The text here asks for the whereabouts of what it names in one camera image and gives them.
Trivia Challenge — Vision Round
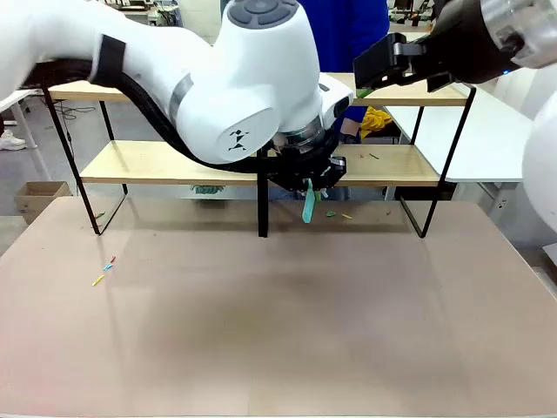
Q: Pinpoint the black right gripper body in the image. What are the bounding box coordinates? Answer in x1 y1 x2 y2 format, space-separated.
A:
393 0 520 84

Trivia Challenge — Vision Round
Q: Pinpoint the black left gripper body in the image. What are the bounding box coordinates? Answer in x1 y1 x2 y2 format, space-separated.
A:
263 139 337 192

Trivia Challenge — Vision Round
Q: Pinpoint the yellow cloth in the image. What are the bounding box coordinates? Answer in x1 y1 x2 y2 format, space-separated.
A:
359 106 393 141

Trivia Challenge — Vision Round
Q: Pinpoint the person's left forearm blue sleeve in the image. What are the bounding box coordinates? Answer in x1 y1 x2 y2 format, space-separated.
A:
340 106 366 125

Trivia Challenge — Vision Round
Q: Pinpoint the person's left hand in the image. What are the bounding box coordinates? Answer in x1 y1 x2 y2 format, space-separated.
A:
341 120 364 143

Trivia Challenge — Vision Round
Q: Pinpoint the person in blue sweater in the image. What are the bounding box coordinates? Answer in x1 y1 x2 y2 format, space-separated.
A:
269 0 391 201

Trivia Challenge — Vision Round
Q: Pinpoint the cardboard box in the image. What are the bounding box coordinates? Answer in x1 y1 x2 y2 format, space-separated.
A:
13 180 73 226

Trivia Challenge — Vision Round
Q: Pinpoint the white sneaker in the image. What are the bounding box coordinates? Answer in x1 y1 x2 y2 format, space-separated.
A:
0 129 28 152

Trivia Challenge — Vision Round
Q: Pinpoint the two-tier wooden black-frame shelf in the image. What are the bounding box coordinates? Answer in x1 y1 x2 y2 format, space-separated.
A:
41 71 478 239

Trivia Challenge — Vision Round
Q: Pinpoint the black left arm cable sleeve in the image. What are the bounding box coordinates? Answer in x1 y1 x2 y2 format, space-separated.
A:
25 58 284 176

